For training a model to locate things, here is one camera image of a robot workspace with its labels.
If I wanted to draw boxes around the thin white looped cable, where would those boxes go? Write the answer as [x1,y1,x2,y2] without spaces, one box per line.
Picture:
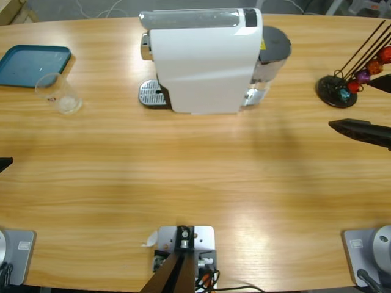
[75,0,131,20]

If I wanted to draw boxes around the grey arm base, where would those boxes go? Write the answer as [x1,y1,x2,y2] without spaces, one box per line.
[341,225,391,288]
[0,229,37,286]

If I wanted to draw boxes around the smooth red coffee capsule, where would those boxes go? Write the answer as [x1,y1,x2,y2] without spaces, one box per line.
[347,79,363,94]

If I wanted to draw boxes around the dark camera post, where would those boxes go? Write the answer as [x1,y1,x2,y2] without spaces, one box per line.
[141,225,196,293]

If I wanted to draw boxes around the white mounting block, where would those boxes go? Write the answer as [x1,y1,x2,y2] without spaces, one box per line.
[156,225,218,291]

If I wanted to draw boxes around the white capsule coffee machine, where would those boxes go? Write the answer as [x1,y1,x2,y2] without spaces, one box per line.
[139,7,264,115]

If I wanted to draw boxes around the purple coffee capsule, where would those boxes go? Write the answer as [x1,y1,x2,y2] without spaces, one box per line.
[356,69,372,84]

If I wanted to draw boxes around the black cable from block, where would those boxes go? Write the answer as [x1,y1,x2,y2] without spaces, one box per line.
[213,285,266,293]

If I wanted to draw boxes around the white metal frame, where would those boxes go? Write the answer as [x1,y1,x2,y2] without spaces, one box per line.
[323,0,352,16]

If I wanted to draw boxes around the orange coffee capsule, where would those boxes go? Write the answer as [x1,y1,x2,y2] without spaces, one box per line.
[366,59,384,75]

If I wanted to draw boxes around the black rod capsule holder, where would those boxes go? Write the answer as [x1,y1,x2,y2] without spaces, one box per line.
[316,20,391,109]

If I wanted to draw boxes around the orange and black cable bundle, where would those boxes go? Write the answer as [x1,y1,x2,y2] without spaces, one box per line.
[195,268,221,292]

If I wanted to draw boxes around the white tape tag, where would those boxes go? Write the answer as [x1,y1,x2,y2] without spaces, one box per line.
[140,230,159,248]

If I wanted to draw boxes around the black base cable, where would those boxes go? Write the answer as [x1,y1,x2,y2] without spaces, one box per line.
[356,268,384,293]
[0,262,15,288]

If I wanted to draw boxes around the teal plastic tray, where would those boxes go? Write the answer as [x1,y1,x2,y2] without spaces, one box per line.
[0,45,73,89]

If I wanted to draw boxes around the clear drinking glass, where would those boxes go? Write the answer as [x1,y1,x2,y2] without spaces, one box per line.
[34,73,84,115]

